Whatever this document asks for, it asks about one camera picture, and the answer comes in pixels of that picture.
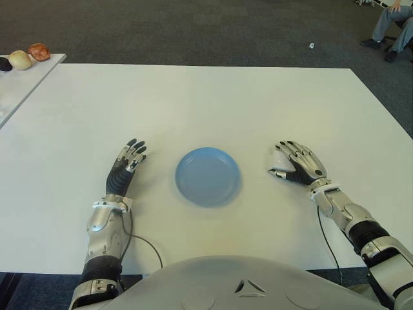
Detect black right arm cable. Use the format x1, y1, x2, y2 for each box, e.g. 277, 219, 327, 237
316, 205, 342, 285

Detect blue plate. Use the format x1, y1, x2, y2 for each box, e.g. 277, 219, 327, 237
175, 147, 242, 207

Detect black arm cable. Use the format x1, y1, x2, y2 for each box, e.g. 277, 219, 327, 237
121, 206, 163, 267
316, 205, 342, 285

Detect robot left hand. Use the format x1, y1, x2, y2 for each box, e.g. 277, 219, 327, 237
105, 138, 148, 197

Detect white charger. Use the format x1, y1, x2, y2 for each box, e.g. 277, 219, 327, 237
267, 149, 295, 172

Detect brown round bread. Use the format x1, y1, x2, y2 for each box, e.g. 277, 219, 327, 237
27, 43, 52, 61

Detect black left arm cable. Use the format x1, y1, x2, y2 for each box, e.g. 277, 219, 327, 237
121, 206, 163, 267

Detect seated person legs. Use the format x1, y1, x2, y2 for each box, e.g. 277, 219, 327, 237
360, 0, 413, 63

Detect beige round bread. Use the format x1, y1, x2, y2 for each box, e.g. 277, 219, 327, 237
8, 50, 33, 70

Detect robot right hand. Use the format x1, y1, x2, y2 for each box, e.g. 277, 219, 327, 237
267, 139, 326, 186

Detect grey robot torso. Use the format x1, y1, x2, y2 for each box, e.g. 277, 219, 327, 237
103, 254, 388, 310

